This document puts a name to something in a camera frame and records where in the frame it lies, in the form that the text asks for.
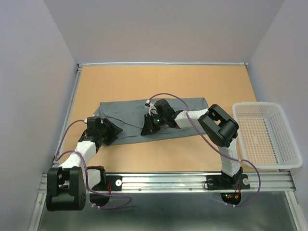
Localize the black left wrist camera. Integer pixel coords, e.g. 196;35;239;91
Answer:
86;116;101;136

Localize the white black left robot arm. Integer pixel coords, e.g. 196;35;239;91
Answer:
46;116;123;211

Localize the grey long sleeve shirt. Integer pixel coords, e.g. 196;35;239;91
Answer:
94;99;197;145

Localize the white perforated plastic basket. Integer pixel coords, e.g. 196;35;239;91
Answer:
232;102;303;170

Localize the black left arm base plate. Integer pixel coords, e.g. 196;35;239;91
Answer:
90;175;123;192

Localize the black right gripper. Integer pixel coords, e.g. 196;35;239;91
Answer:
141;113;167;136

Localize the aluminium front frame rail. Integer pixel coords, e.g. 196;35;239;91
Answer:
38;172;296;193

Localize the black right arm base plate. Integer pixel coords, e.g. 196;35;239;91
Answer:
205;174;250;191

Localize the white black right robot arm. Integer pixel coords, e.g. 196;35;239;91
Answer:
141;104;243;188

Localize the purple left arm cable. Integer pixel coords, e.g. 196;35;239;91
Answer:
54;119;132;210

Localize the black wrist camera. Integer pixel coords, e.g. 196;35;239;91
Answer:
154;99;175;121
86;116;101;136

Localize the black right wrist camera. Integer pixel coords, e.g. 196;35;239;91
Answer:
154;99;175;121

